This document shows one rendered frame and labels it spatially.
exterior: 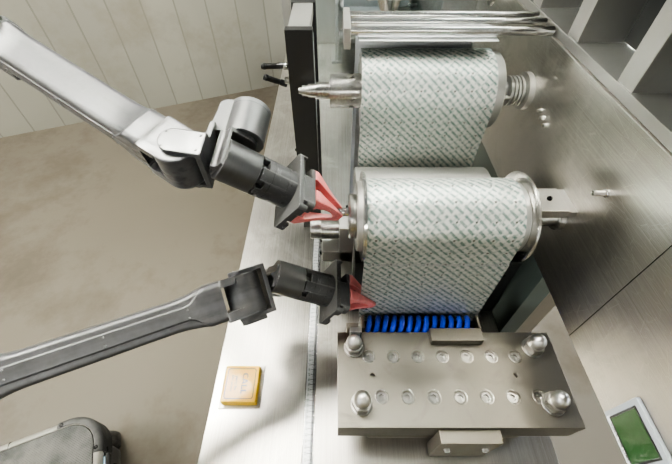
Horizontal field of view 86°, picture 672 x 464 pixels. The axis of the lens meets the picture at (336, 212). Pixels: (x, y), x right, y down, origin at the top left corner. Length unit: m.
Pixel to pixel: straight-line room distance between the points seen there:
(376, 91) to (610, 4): 0.35
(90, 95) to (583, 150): 0.70
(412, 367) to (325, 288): 0.21
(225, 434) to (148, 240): 1.73
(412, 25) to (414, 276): 0.44
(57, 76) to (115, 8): 2.67
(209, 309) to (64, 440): 1.22
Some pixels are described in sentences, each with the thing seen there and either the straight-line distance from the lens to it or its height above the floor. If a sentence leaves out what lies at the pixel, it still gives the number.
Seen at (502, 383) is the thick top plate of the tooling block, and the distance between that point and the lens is 0.75.
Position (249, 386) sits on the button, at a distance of 0.82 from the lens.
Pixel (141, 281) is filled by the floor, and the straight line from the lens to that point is 2.24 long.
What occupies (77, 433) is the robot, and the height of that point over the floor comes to 0.24.
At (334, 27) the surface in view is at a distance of 1.46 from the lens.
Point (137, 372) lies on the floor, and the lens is 1.99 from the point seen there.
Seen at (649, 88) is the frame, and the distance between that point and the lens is 0.62.
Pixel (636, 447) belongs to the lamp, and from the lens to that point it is 0.63.
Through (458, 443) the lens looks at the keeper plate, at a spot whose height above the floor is 1.02.
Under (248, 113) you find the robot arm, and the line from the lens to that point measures 0.52.
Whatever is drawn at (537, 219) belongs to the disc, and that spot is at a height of 1.30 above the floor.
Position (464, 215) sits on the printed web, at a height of 1.30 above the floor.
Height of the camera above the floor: 1.69
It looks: 48 degrees down
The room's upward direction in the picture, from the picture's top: straight up
